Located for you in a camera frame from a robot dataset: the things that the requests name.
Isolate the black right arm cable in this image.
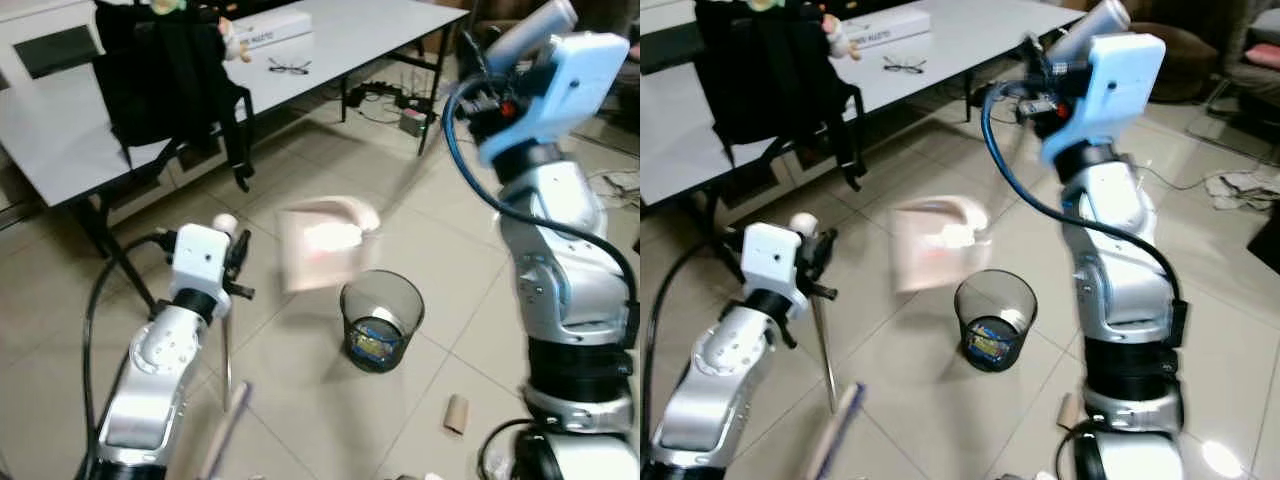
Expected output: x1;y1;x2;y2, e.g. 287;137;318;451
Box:
442;78;641;301
980;82;1186;301

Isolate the white crumpled floor item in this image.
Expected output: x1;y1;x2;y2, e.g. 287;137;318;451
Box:
590;170;641;201
1205;170;1280;211

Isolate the plush doll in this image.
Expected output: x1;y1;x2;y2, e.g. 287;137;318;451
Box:
822;10;863;63

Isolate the broom with metal stick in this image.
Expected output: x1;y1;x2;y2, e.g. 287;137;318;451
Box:
790;213;867;480
200;213;253;480

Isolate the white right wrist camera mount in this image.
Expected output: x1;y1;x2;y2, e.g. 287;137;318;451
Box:
1040;32;1168;168
478;32;631;168

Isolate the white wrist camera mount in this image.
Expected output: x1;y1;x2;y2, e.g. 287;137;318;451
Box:
478;32;631;168
743;222;804;301
168;224;237;301
1040;32;1168;168

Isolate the long white printed box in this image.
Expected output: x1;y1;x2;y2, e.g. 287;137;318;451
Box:
240;10;313;51
840;8;936;49

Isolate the black mesh waste basket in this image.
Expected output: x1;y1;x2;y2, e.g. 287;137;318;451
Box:
340;270;426;374
953;270;1041;373

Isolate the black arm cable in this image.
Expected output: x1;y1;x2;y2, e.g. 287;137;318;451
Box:
82;232;176;480
980;82;1186;301
640;235;751;471
442;78;641;301

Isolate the white table with black legs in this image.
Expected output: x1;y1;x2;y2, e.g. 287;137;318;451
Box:
640;0;1086;291
0;0;471;311

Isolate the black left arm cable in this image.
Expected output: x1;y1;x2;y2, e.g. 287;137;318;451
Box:
640;235;751;471
82;232;176;480

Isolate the black backpack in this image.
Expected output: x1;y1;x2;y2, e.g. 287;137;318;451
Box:
695;0;867;191
92;0;256;193

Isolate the brown beanbag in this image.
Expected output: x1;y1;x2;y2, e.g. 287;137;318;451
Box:
1140;20;1223;103

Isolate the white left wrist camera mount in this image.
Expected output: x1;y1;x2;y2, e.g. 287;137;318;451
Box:
743;222;804;301
168;224;237;301

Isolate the blue yellow packet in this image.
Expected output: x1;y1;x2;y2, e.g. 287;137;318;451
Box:
965;330;1016;363
350;330;403;363

